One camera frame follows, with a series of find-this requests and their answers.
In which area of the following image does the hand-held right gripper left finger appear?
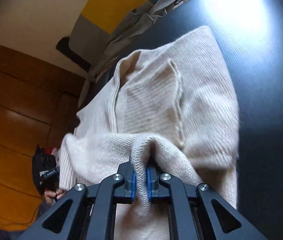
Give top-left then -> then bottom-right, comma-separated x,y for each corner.
19,163 -> 135,240

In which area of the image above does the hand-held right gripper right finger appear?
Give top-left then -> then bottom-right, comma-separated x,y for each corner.
147,166 -> 267,240

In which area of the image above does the beige knit sweater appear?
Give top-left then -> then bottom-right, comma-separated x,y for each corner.
58,26 -> 241,240

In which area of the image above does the person's left forearm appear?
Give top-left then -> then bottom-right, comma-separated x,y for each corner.
38,201 -> 57,219

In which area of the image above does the person's left hand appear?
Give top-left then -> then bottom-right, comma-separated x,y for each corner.
44,189 -> 65,204

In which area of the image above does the person's grey clothing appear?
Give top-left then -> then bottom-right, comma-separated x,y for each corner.
0,217 -> 30,240

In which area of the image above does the grey cloth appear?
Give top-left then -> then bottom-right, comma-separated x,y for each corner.
86,0 -> 192,80

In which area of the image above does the colour block sofa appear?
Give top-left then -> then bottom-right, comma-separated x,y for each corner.
56,0 -> 202,85

